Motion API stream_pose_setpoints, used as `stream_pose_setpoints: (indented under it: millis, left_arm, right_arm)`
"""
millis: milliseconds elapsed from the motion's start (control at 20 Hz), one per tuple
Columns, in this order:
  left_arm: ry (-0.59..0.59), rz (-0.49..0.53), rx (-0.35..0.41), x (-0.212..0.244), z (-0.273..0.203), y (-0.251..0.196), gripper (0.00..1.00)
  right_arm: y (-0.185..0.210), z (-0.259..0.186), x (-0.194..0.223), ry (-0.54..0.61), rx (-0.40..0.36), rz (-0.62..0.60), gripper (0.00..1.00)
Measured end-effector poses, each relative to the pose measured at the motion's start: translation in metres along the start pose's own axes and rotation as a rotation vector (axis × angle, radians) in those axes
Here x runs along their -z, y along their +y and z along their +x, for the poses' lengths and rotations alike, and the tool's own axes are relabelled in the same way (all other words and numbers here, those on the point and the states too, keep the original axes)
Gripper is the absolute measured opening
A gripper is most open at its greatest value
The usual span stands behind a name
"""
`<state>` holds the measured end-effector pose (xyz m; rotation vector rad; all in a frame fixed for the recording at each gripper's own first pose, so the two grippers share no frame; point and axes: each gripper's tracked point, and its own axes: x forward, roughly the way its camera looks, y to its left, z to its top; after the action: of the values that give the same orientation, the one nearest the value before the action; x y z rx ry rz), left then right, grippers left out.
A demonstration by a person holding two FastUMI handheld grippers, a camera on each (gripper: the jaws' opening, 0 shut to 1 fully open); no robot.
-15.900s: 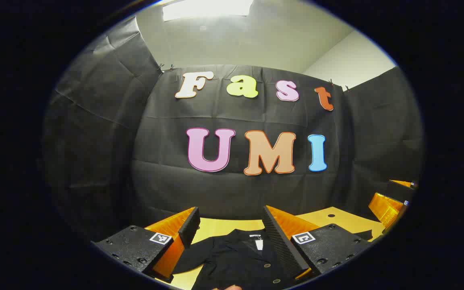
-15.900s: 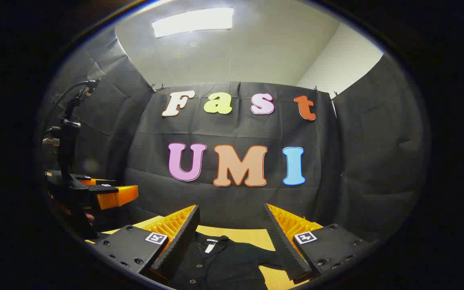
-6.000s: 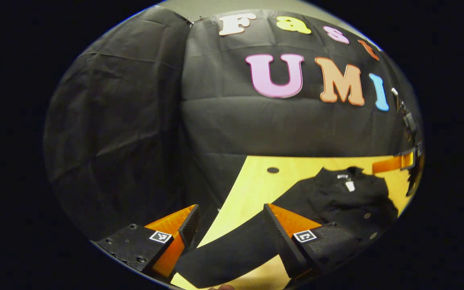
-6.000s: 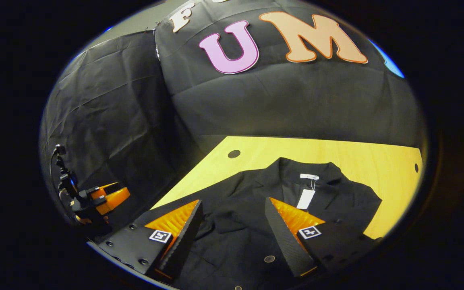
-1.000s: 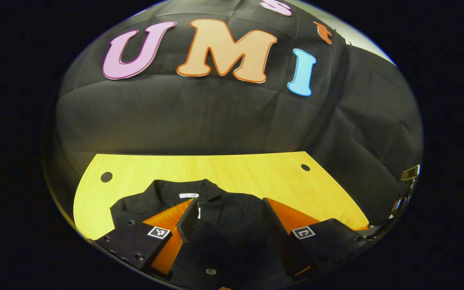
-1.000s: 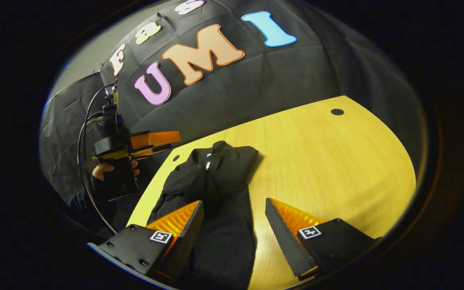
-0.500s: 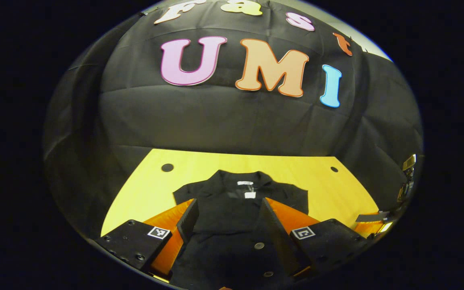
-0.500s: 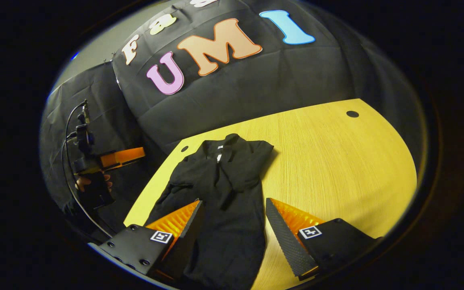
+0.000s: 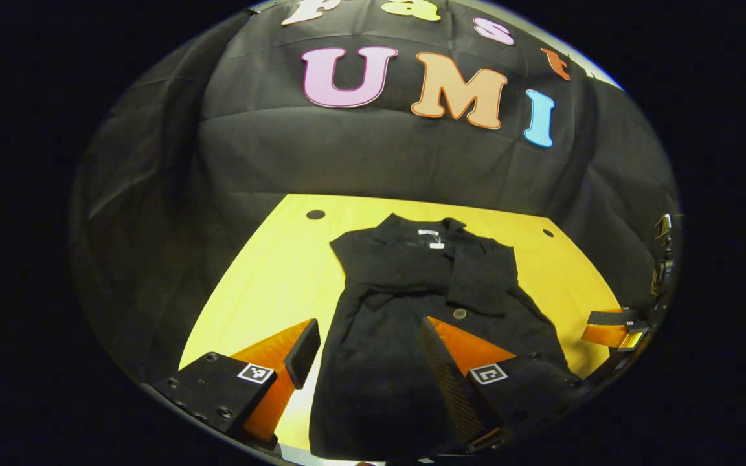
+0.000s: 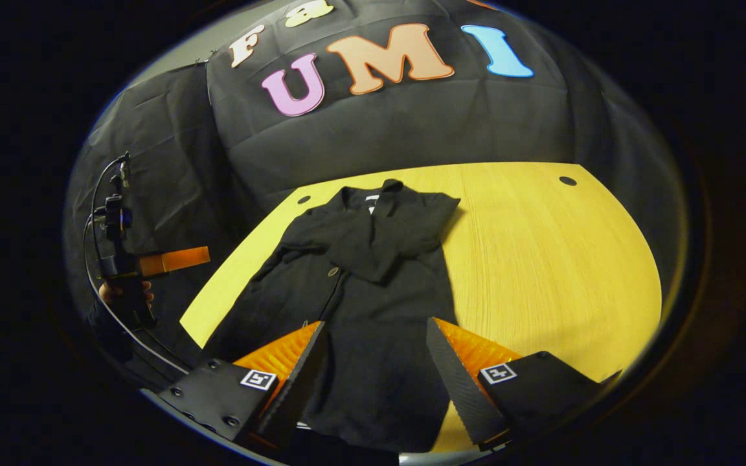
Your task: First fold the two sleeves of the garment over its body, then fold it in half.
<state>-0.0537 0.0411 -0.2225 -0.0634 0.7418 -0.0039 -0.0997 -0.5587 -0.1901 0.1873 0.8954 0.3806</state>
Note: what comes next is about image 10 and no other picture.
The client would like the black jacket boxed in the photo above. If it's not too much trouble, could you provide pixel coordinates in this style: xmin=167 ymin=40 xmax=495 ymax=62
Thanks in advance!
xmin=201 ymin=179 xmax=477 ymax=454

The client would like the black backdrop cloth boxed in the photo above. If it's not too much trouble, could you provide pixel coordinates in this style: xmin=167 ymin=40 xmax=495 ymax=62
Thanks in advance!
xmin=62 ymin=0 xmax=691 ymax=363

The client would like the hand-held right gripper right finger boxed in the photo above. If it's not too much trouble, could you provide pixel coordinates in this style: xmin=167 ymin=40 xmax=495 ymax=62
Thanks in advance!
xmin=425 ymin=317 xmax=623 ymax=450

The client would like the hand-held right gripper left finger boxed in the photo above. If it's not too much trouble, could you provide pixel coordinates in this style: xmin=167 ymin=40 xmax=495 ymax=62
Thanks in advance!
xmin=156 ymin=322 xmax=328 ymax=447

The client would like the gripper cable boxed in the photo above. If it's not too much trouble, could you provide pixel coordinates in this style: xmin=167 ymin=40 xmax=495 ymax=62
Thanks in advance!
xmin=82 ymin=155 xmax=189 ymax=376

